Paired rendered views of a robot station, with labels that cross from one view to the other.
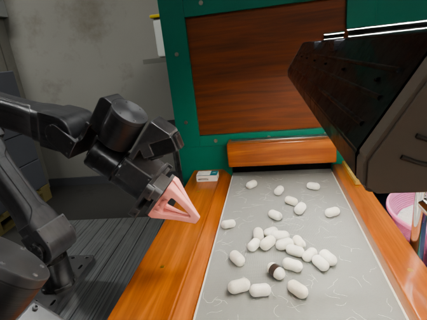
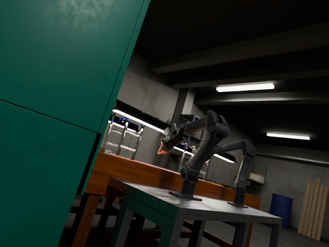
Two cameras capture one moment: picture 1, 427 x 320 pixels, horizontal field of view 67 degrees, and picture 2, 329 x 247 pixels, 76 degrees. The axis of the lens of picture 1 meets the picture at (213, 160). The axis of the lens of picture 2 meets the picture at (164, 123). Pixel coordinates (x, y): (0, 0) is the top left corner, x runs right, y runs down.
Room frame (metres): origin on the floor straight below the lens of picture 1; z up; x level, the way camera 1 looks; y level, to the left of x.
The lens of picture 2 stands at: (1.55, 0.87, 0.78)
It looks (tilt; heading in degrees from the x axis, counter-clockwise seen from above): 11 degrees up; 219
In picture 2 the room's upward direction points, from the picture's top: 16 degrees clockwise
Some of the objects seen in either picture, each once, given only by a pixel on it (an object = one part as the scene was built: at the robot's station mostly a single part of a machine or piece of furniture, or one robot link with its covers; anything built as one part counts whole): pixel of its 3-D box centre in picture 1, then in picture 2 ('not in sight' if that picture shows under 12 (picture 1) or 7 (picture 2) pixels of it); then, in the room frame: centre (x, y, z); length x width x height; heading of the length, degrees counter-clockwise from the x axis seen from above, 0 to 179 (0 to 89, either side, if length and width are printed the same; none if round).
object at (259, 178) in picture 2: not in sight; (256, 178); (-7.38, -1.11, 1.39); 0.50 x 0.42 x 0.28; 172
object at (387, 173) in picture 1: (331, 68); (148, 119); (0.43, -0.17, 1.08); 0.62 x 0.08 x 0.07; 169
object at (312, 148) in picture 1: (279, 150); not in sight; (0.88, -0.19, 0.83); 0.30 x 0.06 x 0.07; 79
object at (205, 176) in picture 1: (207, 176); (105, 151); (0.87, 0.02, 0.77); 0.06 x 0.04 x 0.02; 79
